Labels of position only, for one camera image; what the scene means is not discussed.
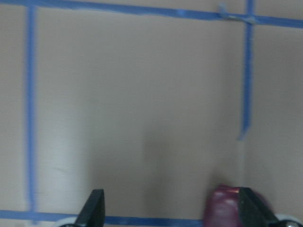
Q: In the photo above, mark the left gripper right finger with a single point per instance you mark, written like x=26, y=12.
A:
x=253, y=212

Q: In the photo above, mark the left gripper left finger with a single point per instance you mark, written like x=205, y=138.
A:
x=93, y=211

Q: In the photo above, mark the dark red apple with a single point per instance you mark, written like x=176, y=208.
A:
x=222, y=207

